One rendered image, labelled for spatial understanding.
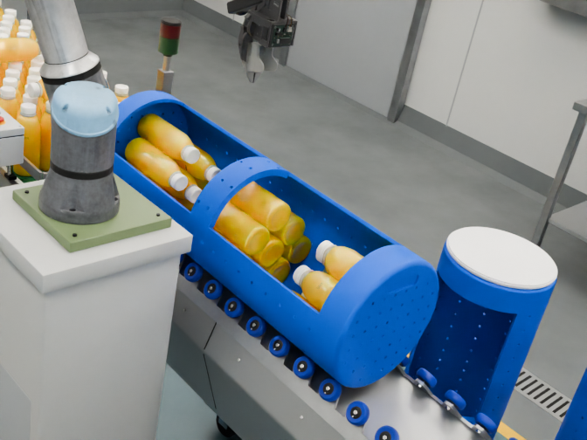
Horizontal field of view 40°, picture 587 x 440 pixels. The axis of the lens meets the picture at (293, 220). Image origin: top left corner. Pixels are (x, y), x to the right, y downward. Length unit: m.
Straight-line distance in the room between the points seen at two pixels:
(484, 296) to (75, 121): 1.03
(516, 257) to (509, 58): 3.30
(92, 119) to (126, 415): 0.66
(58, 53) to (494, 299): 1.11
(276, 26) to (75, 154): 0.46
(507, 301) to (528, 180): 3.35
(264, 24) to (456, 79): 3.96
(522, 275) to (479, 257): 0.11
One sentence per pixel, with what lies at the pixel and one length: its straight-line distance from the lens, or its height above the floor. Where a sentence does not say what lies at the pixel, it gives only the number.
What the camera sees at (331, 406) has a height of 0.94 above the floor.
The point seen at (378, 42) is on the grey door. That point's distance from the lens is 5.85.
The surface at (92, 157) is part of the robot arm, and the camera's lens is 1.51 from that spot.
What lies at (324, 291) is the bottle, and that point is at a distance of 1.55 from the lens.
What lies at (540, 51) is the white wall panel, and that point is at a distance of 5.18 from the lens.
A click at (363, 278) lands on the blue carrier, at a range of 1.46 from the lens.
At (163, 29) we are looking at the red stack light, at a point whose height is 1.24.
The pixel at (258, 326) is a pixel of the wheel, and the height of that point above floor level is 0.97.
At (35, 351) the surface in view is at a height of 0.96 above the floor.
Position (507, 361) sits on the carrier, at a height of 0.81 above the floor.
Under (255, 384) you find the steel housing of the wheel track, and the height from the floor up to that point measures 0.86.
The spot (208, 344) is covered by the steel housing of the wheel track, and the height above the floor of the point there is 0.86.
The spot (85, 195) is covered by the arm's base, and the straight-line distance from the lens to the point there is 1.54.
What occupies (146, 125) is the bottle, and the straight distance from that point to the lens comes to 2.02.
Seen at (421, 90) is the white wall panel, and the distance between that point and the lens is 5.70.
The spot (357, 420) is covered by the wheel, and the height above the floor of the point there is 0.96.
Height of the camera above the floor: 1.95
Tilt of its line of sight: 28 degrees down
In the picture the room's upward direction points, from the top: 12 degrees clockwise
